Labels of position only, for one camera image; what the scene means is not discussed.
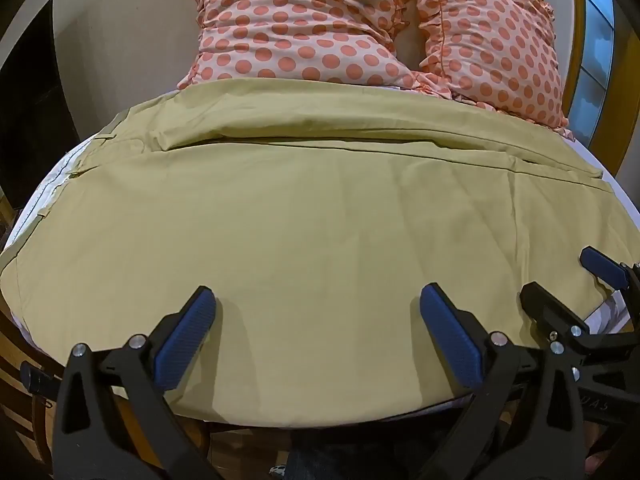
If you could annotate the frosted glass window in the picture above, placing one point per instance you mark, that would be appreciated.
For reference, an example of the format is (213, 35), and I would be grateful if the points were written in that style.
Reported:
(596, 60)

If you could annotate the wooden bed frame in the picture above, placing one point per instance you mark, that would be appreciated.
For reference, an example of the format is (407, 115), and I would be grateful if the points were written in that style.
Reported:
(17, 385)

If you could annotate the orange polka dot pillow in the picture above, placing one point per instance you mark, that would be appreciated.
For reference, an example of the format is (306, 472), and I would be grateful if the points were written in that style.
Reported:
(495, 45)
(300, 20)

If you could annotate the white bed sheet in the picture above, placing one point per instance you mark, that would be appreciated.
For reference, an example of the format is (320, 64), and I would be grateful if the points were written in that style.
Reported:
(47, 192)

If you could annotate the olive yellow blanket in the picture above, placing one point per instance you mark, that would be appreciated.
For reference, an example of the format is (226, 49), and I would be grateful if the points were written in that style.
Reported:
(310, 240)

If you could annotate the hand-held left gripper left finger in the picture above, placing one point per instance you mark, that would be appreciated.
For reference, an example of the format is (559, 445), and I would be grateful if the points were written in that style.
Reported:
(186, 342)

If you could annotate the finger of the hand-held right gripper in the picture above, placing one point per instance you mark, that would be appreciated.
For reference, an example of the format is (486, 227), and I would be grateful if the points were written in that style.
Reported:
(605, 266)
(547, 310)

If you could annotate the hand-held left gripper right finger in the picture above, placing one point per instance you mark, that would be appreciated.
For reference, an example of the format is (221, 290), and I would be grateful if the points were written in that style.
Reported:
(450, 340)

